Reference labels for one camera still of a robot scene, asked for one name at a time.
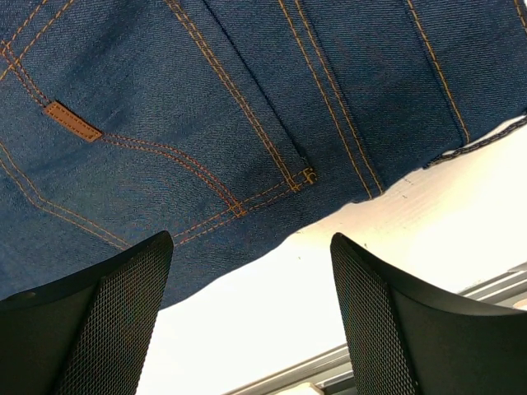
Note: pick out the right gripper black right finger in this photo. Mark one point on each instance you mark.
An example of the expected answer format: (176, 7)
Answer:
(406, 336)

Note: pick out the dark blue denim trousers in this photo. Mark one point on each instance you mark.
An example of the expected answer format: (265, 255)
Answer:
(230, 124)

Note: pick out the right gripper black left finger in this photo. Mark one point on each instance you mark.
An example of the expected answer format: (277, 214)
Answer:
(89, 332)

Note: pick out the aluminium frame rail front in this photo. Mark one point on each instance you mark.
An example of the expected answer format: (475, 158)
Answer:
(331, 372)

